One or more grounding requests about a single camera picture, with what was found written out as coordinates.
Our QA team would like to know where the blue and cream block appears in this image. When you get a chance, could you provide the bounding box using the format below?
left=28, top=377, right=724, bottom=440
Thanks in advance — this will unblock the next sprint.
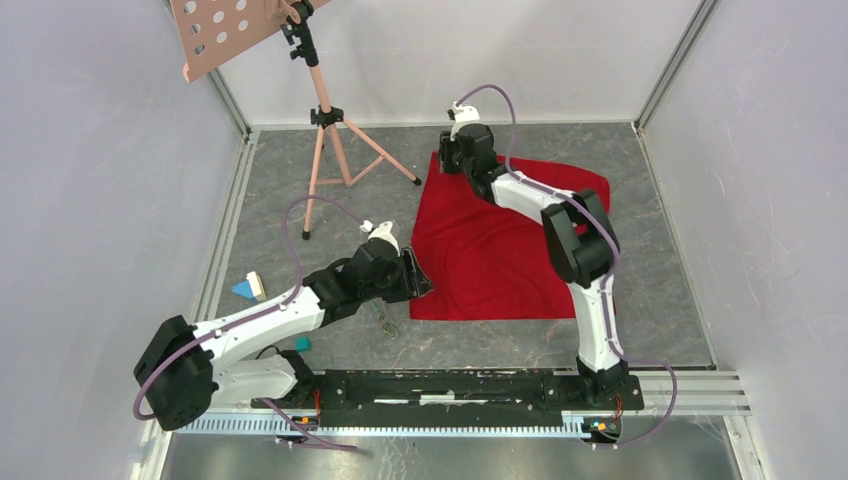
left=231, top=271, right=267, bottom=302

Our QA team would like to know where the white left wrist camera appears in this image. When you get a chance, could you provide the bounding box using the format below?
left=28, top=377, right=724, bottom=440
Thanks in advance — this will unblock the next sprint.
left=359, top=220, right=401, bottom=253

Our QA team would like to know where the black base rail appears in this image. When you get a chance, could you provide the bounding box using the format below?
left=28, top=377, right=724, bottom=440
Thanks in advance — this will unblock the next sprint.
left=272, top=369, right=645, bottom=428

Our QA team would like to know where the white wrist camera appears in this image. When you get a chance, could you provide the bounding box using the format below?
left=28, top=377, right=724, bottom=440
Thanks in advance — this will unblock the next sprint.
left=359, top=220, right=401, bottom=253
left=448, top=102, right=480, bottom=141

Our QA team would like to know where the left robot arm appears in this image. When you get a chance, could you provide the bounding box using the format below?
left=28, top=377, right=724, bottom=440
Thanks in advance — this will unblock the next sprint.
left=133, top=238, right=434, bottom=431

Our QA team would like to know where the teal cube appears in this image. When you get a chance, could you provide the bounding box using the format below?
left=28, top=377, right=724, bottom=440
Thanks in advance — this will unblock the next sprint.
left=294, top=336, right=312, bottom=352

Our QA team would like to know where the red cloth napkin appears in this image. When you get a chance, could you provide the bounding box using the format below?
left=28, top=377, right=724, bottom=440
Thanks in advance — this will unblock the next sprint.
left=409, top=154, right=575, bottom=321

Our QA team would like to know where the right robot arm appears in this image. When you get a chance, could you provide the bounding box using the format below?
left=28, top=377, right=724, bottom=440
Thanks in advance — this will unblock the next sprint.
left=438, top=123, right=629, bottom=408

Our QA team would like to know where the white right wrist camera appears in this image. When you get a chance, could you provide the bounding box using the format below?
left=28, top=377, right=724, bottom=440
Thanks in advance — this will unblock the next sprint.
left=448, top=102, right=480, bottom=141

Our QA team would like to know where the pink music stand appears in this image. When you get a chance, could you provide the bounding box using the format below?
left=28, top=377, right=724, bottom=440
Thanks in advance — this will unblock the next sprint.
left=166, top=0, right=422, bottom=240

